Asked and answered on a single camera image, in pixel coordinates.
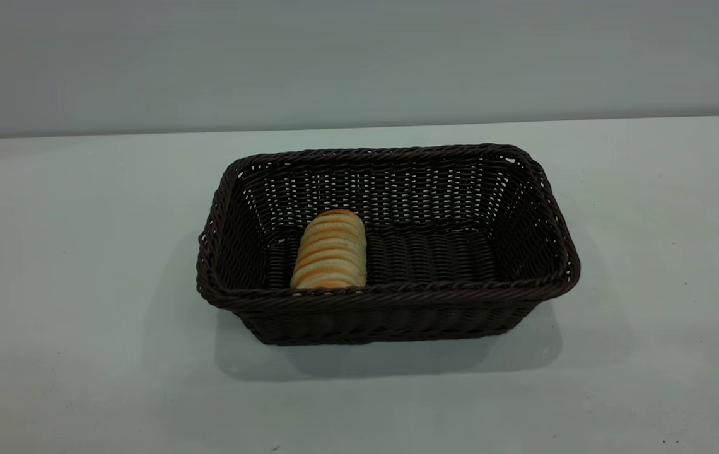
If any striped orange bread roll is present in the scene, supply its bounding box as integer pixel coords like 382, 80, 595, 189
289, 209, 368, 291

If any black wicker basket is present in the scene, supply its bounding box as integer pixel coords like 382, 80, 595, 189
195, 143, 581, 346

